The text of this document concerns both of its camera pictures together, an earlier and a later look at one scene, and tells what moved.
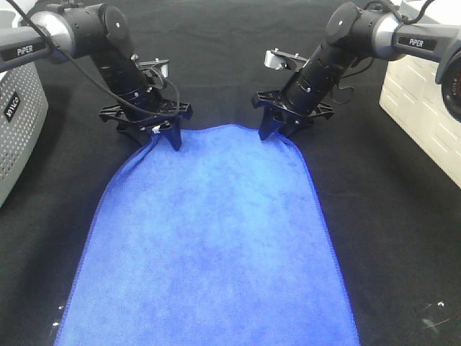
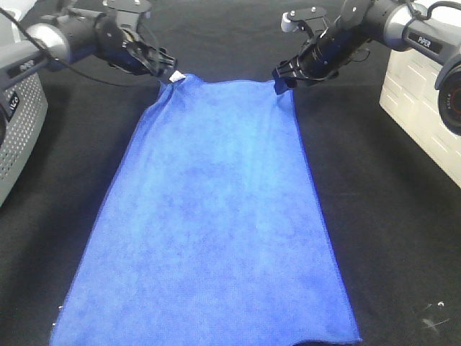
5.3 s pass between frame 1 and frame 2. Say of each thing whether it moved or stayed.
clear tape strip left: stayed
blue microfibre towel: moved
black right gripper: moved
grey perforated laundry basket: stayed
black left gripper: moved
